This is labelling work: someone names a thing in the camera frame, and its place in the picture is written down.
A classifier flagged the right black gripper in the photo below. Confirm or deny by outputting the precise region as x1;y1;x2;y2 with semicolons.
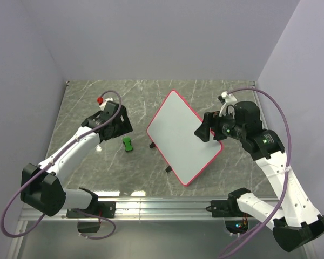
193;107;246;141

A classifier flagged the green whiteboard eraser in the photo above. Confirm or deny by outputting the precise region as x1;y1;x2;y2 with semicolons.
123;137;133;152

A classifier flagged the pink framed whiteboard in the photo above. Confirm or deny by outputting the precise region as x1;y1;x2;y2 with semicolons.
146;90;222;186

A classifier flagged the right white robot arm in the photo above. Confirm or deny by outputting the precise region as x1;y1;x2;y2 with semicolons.
194;101;324;252

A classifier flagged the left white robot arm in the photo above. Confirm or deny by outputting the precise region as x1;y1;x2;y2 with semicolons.
20;100;133;217

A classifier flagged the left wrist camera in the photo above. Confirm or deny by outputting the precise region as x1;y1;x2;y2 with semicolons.
97;97;113;111

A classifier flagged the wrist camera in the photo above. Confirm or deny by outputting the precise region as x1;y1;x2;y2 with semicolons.
97;97;113;111
218;91;237;117

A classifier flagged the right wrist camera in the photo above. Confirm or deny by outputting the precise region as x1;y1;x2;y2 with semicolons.
218;91;237;117

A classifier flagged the wire whiteboard stand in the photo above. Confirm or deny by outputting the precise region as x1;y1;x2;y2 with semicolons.
148;141;173;173

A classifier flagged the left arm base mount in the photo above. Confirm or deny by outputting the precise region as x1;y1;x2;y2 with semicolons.
66;201;116;240

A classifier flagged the aluminium rail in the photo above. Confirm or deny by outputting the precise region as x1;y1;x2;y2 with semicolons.
19;196;227;221

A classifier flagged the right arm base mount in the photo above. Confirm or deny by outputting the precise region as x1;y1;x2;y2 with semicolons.
205;200;253;236

